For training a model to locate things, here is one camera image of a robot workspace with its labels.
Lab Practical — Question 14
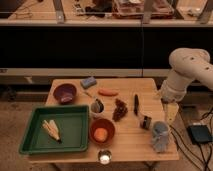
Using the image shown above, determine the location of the clear plastic jar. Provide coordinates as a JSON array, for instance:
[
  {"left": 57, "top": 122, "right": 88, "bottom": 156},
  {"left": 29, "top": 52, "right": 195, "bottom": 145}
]
[{"left": 151, "top": 121, "right": 169, "bottom": 153}]

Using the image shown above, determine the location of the purple bowl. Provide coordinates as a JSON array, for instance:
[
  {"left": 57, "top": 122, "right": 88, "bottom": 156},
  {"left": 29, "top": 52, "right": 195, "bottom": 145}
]
[{"left": 53, "top": 83, "right": 77, "bottom": 104}]

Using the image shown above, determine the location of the black foot pedal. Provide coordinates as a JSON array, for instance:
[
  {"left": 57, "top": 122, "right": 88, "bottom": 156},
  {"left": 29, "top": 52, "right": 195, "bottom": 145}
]
[{"left": 187, "top": 125, "right": 212, "bottom": 144}]

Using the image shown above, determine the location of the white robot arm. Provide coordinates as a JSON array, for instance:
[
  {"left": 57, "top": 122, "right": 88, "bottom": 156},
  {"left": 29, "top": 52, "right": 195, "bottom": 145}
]
[{"left": 158, "top": 48, "right": 213, "bottom": 124}]

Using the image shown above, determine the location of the green plastic tray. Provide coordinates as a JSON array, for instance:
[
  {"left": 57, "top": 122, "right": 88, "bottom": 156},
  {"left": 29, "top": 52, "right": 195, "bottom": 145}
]
[{"left": 19, "top": 105, "right": 89, "bottom": 155}]

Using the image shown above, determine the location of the brown grape bunch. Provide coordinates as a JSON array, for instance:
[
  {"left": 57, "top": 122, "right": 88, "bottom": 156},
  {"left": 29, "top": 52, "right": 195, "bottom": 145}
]
[{"left": 112, "top": 99, "right": 128, "bottom": 122}]

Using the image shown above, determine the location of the blue sponge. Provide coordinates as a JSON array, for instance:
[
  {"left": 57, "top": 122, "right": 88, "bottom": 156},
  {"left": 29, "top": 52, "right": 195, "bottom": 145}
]
[{"left": 81, "top": 77, "right": 97, "bottom": 89}]

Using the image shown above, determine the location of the orange bowl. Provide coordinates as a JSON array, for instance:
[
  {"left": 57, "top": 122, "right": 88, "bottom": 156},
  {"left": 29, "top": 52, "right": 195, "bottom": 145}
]
[{"left": 89, "top": 118, "right": 115, "bottom": 145}]

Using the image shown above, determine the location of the corn cob with husk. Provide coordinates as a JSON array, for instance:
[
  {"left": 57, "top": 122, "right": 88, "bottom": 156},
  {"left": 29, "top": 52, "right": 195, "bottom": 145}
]
[{"left": 42, "top": 120, "right": 61, "bottom": 143}]

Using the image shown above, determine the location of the orange fruit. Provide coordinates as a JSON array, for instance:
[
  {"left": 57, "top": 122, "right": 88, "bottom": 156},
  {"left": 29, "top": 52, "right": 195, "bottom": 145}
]
[{"left": 94, "top": 128, "right": 108, "bottom": 142}]

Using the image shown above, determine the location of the orange carrot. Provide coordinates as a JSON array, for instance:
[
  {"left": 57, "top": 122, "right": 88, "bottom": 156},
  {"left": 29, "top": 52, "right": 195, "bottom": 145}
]
[{"left": 98, "top": 89, "right": 118, "bottom": 97}]

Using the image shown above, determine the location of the small dark box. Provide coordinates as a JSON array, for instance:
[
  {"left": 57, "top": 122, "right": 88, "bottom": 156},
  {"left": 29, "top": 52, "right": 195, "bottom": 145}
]
[{"left": 140, "top": 116, "right": 152, "bottom": 130}]

